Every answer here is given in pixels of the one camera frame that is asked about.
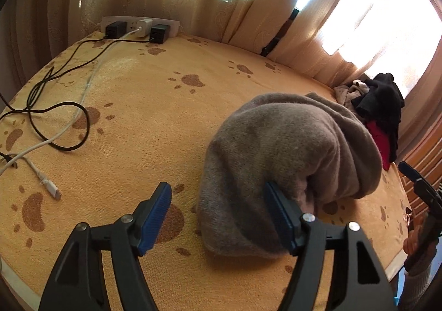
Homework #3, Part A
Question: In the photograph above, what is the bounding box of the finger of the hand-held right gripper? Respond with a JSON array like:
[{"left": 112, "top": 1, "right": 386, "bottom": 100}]
[{"left": 398, "top": 161, "right": 442, "bottom": 210}]

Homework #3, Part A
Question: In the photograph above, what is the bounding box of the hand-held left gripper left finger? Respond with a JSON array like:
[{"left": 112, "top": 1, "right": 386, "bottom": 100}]
[{"left": 38, "top": 182, "right": 172, "bottom": 311}]

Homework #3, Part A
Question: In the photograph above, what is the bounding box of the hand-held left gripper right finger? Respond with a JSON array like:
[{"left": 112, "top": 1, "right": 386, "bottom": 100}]
[{"left": 264, "top": 182, "right": 396, "bottom": 311}]

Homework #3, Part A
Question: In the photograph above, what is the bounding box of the grey knit sweater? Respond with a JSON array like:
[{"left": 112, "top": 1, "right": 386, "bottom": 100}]
[{"left": 193, "top": 91, "right": 383, "bottom": 259}]

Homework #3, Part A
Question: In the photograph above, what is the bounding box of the person's right hand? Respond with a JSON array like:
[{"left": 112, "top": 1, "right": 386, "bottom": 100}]
[{"left": 405, "top": 216, "right": 427, "bottom": 254}]

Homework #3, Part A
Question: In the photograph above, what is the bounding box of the carved wooden door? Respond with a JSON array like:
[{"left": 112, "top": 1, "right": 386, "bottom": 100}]
[{"left": 397, "top": 118, "right": 442, "bottom": 218}]

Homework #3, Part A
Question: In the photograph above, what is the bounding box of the red garment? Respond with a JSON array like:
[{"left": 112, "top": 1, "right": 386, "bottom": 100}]
[{"left": 366, "top": 121, "right": 392, "bottom": 171}]

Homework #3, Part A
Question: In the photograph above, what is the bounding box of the black garment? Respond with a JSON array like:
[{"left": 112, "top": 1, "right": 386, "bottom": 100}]
[{"left": 352, "top": 73, "right": 405, "bottom": 172}]

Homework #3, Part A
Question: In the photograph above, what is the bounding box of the yellow paw print blanket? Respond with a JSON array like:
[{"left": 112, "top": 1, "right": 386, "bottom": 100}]
[{"left": 0, "top": 31, "right": 411, "bottom": 311}]

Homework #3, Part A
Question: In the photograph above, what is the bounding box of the white garment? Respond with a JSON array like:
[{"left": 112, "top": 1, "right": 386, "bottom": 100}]
[{"left": 351, "top": 79, "right": 371, "bottom": 94}]

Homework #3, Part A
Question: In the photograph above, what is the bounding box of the beige garment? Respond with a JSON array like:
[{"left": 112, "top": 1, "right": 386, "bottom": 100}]
[{"left": 333, "top": 81, "right": 372, "bottom": 111}]

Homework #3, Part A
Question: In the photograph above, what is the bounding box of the black charger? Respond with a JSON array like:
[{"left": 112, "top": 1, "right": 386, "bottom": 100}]
[
  {"left": 104, "top": 21, "right": 128, "bottom": 39},
  {"left": 149, "top": 24, "right": 172, "bottom": 45}
]

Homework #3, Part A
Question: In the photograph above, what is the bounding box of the white charger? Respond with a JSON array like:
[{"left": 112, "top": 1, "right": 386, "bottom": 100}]
[{"left": 136, "top": 19, "right": 153, "bottom": 36}]

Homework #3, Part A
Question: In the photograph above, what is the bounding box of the white power strip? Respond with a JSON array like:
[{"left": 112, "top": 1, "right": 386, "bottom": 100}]
[{"left": 101, "top": 15, "right": 181, "bottom": 39}]

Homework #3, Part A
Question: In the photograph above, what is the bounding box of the beige curtain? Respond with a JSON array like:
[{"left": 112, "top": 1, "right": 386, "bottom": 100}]
[{"left": 7, "top": 0, "right": 442, "bottom": 163}]

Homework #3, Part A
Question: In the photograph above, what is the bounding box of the black cable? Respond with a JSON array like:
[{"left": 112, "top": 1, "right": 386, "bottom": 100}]
[
  {"left": 0, "top": 38, "right": 107, "bottom": 118},
  {"left": 29, "top": 40, "right": 152, "bottom": 152}
]

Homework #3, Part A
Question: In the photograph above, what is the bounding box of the white cable with plug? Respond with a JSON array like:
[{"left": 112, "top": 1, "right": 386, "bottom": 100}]
[{"left": 0, "top": 154, "right": 62, "bottom": 200}]

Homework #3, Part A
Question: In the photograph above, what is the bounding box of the white charging cable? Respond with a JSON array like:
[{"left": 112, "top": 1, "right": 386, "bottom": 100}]
[{"left": 0, "top": 29, "right": 144, "bottom": 177}]

